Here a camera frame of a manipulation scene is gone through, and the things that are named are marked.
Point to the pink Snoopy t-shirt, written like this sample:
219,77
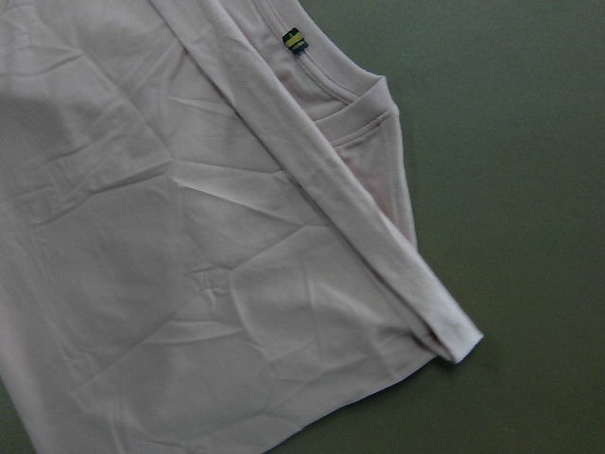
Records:
207,242

